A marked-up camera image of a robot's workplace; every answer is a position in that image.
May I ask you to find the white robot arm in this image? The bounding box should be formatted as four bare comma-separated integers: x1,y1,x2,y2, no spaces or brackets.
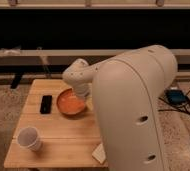
62,45,177,171

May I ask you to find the orange bowl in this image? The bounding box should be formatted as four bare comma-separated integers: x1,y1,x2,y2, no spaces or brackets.
57,88,86,116

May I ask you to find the tan sponge block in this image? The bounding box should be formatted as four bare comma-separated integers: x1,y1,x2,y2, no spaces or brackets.
92,144,106,164

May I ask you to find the blue power adapter box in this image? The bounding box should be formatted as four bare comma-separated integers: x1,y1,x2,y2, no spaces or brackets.
166,90,186,105

